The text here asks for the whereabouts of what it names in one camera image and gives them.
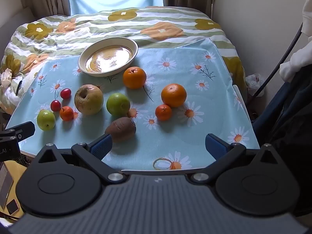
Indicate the white garment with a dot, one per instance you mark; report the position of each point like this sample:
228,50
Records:
298,61

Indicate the large orange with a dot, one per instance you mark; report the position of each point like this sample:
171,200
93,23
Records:
134,78
173,95

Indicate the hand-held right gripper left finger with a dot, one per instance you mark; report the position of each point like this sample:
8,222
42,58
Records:
102,147

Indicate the blue daisy tablecloth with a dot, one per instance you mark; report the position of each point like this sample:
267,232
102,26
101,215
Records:
195,126

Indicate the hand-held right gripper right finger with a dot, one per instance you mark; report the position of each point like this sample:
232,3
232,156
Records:
215,146

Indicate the red cherry tomato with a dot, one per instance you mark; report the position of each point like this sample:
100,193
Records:
65,93
55,105

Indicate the tan rubber band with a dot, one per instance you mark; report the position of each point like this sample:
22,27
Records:
156,160

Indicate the small green apple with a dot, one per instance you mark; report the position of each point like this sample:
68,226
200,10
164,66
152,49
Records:
45,120

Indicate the brown kiwi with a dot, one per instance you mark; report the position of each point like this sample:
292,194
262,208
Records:
121,129

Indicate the grey bed headboard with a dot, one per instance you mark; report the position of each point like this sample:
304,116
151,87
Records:
14,19

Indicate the dark garment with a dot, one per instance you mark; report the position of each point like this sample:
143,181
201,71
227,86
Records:
287,126

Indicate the cream ceramic bowl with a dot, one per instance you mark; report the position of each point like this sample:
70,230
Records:
109,58

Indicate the small black flat item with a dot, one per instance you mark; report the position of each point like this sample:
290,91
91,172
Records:
19,87

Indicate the small tangerine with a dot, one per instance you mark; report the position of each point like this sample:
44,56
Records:
163,112
66,113

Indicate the yellow wrinkled apple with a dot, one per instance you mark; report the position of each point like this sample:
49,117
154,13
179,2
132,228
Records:
89,101

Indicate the striped floral blanket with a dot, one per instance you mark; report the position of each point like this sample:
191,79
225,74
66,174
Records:
170,14

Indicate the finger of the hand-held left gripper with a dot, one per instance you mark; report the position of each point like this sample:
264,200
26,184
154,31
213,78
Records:
24,130

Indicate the white plastic bag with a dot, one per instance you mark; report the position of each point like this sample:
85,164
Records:
254,82

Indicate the large green apple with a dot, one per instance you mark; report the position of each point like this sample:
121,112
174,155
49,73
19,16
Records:
118,104

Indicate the yellow wooden stool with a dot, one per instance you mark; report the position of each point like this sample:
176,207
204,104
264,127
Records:
18,175

